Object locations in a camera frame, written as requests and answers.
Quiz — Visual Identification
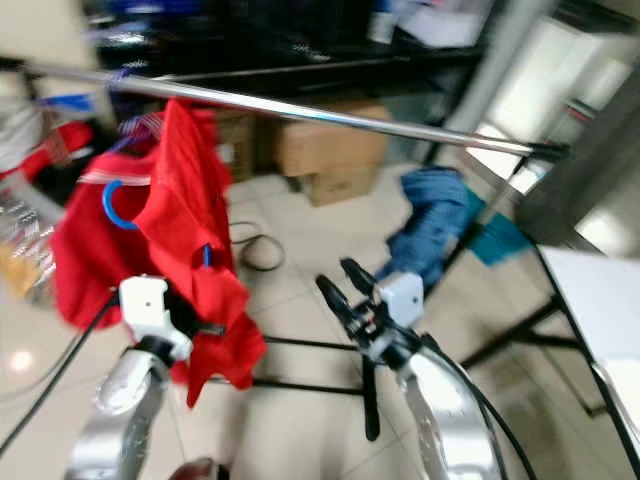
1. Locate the grey computer case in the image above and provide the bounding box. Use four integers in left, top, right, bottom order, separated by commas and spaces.
390, 0, 496, 46

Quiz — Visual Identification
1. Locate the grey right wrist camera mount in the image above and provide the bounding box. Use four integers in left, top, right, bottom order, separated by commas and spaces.
375, 270, 425, 329

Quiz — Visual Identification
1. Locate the black clothes rack silver rail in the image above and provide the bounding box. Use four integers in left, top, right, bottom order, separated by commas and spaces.
0, 55, 640, 441

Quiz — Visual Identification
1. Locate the red shirt white trim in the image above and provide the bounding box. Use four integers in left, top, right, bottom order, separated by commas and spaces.
50, 115, 171, 331

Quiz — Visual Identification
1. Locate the black coiled floor cable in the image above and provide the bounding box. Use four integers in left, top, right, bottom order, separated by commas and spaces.
230, 232, 286, 273

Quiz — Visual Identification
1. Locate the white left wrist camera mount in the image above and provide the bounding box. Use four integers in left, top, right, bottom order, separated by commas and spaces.
120, 277, 193, 361

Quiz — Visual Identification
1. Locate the crumpled red cloth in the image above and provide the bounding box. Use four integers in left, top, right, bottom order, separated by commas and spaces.
40, 120, 96, 176

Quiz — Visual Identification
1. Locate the crumpled grey white cloth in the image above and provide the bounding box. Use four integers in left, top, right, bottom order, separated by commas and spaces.
0, 100, 61, 166

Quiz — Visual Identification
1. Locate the blue plastic hanger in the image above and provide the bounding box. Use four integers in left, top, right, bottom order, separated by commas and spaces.
102, 180, 213, 269

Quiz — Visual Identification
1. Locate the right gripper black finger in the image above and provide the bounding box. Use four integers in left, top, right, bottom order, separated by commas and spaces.
315, 275, 366, 337
338, 257, 387, 307

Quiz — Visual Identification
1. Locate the white boxy appliance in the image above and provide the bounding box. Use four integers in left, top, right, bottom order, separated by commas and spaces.
465, 15, 640, 181

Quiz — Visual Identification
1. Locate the blue denim garment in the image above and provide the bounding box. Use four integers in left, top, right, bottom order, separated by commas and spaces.
385, 167, 486, 291

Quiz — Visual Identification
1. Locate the brown cardboard box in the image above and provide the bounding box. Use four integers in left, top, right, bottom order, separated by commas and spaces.
270, 100, 391, 208

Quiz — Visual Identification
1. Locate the clear plastic bag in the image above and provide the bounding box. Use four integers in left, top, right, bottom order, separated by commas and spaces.
0, 190, 61, 301

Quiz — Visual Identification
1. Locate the black desk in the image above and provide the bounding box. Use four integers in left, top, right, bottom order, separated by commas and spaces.
90, 0, 501, 121

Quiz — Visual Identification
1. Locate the purple plastic hanger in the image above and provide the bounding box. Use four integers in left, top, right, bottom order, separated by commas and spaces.
105, 68, 151, 136

